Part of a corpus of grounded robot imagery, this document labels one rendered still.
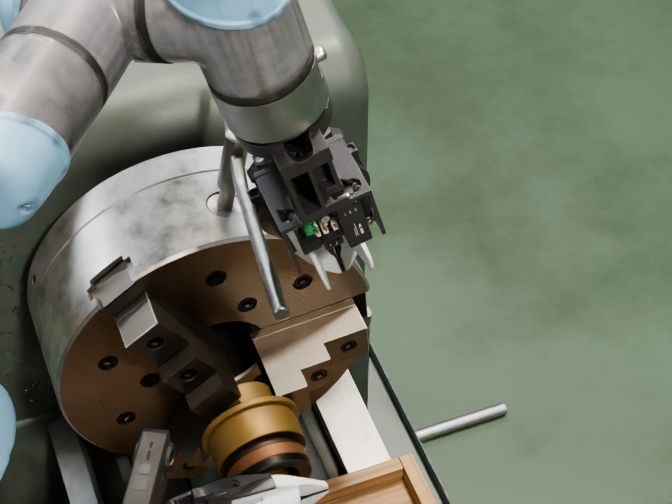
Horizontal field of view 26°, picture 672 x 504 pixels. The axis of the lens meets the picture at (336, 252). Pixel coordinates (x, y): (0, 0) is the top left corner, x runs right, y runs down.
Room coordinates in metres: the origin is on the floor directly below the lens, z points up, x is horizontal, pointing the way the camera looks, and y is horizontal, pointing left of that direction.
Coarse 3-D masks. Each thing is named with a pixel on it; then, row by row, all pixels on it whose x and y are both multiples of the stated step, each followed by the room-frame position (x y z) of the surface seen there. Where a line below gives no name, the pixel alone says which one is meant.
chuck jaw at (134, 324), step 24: (120, 264) 0.85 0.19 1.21; (96, 288) 0.84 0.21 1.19; (120, 288) 0.83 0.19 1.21; (120, 312) 0.82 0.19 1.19; (144, 312) 0.81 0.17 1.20; (168, 312) 0.82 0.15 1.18; (144, 336) 0.79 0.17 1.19; (168, 336) 0.79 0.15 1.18; (192, 336) 0.81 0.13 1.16; (216, 336) 0.84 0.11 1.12; (168, 360) 0.79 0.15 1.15; (192, 360) 0.78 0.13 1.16; (216, 360) 0.80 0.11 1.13; (168, 384) 0.77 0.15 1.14; (192, 384) 0.78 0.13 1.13; (216, 384) 0.77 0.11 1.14; (192, 408) 0.76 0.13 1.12; (216, 408) 0.77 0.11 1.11
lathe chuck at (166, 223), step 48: (144, 192) 0.92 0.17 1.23; (192, 192) 0.91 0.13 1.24; (96, 240) 0.88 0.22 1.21; (144, 240) 0.86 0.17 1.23; (192, 240) 0.86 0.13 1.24; (240, 240) 0.86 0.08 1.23; (48, 288) 0.87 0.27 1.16; (144, 288) 0.83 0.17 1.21; (192, 288) 0.84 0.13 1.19; (240, 288) 0.86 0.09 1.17; (288, 288) 0.87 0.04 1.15; (336, 288) 0.89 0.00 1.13; (48, 336) 0.83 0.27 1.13; (96, 336) 0.81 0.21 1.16; (240, 336) 0.90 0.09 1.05; (96, 384) 0.81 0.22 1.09; (144, 384) 0.83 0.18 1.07; (96, 432) 0.80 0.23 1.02
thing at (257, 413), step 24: (240, 384) 0.79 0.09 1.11; (264, 384) 0.80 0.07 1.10; (240, 408) 0.76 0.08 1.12; (264, 408) 0.76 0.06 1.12; (288, 408) 0.77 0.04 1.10; (216, 432) 0.75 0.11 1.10; (240, 432) 0.74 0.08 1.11; (264, 432) 0.74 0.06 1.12; (288, 432) 0.74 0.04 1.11; (216, 456) 0.73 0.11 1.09; (240, 456) 0.72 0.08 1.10; (264, 456) 0.71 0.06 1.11; (288, 456) 0.72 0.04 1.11
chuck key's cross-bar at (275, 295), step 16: (224, 128) 0.93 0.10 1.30; (240, 160) 0.89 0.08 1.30; (240, 176) 0.87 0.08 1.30; (240, 192) 0.84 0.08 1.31; (240, 208) 0.83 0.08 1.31; (256, 224) 0.79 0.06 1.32; (256, 240) 0.77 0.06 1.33; (256, 256) 0.75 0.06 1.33; (272, 272) 0.73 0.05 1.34; (272, 288) 0.70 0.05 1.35; (272, 304) 0.69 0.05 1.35
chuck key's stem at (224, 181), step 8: (232, 136) 0.90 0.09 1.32; (224, 144) 0.90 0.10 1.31; (232, 144) 0.90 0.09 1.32; (224, 152) 0.90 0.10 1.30; (232, 152) 0.89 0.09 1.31; (240, 152) 0.90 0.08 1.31; (224, 160) 0.90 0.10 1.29; (224, 168) 0.90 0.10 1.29; (224, 176) 0.89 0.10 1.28; (224, 184) 0.89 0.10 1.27; (232, 184) 0.89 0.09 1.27; (224, 192) 0.90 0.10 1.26; (232, 192) 0.89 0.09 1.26; (224, 200) 0.90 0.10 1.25; (232, 200) 0.90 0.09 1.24; (224, 208) 0.89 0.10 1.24; (232, 208) 0.90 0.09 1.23
